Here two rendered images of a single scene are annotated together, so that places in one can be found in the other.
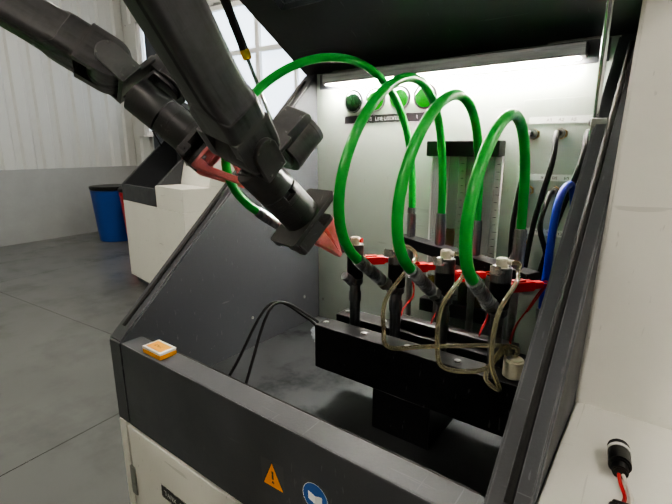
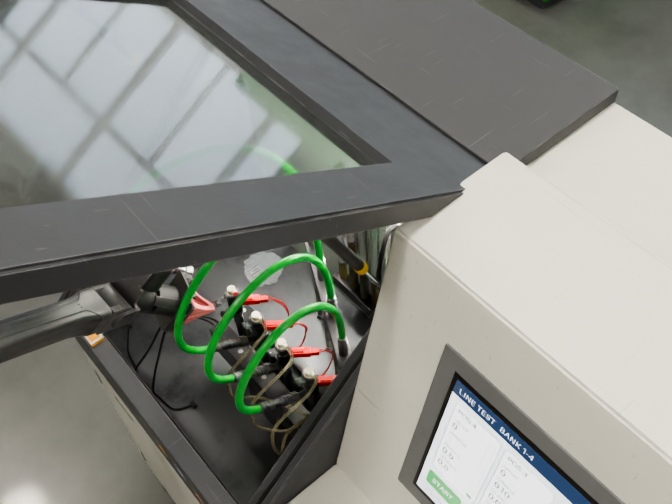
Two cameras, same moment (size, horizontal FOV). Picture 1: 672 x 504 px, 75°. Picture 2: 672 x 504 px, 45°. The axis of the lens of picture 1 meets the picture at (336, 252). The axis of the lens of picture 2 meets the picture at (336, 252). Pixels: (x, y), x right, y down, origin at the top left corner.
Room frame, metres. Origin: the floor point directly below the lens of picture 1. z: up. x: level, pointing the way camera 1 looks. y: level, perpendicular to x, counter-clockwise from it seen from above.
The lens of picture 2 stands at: (-0.11, -0.49, 2.40)
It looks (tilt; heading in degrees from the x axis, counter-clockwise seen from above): 52 degrees down; 16
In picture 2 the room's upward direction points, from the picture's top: 4 degrees counter-clockwise
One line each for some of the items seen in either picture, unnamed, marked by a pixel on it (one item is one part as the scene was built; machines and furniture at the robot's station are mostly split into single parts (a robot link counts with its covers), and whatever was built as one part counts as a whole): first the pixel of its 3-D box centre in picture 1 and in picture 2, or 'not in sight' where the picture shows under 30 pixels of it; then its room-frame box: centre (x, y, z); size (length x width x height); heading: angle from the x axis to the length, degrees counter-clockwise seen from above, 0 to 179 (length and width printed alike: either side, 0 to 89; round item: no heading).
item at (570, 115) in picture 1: (552, 189); not in sight; (0.78, -0.38, 1.20); 0.13 x 0.03 x 0.31; 53
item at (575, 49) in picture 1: (432, 68); not in sight; (0.92, -0.19, 1.43); 0.54 x 0.03 x 0.02; 53
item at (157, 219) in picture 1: (181, 180); not in sight; (3.93, 1.38, 1.00); 1.30 x 1.09 x 1.99; 44
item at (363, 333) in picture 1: (414, 381); (280, 385); (0.64, -0.13, 0.91); 0.34 x 0.10 x 0.15; 53
